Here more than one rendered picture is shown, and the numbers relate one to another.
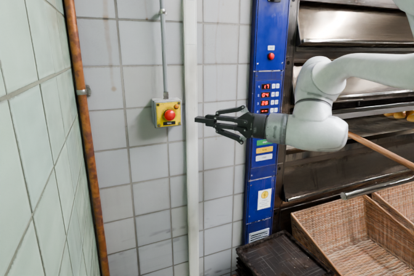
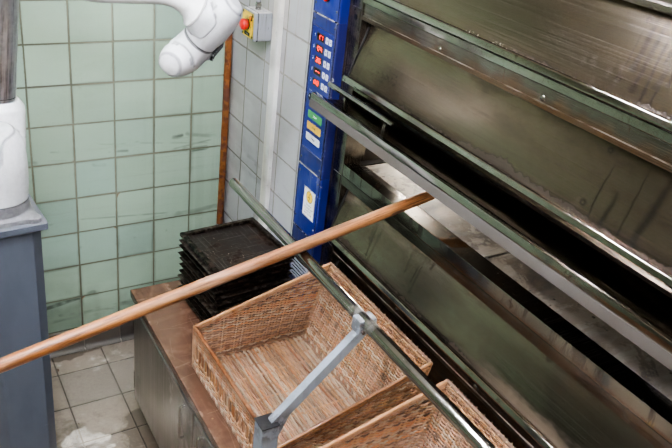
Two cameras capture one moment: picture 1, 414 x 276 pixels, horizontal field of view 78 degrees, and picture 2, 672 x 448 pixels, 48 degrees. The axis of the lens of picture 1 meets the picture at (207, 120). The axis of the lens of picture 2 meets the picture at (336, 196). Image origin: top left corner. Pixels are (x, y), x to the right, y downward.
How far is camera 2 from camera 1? 2.63 m
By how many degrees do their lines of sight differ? 73
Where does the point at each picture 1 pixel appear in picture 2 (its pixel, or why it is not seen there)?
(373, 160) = (474, 321)
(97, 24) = not seen: outside the picture
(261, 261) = (236, 234)
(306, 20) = not seen: outside the picture
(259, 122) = not seen: hidden behind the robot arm
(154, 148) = (258, 61)
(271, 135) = not seen: hidden behind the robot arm
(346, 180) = (407, 298)
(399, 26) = (545, 20)
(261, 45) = not seen: outside the picture
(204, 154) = (282, 95)
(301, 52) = (372, 7)
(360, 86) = (444, 117)
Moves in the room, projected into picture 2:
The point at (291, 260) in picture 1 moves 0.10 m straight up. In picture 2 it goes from (240, 253) to (241, 227)
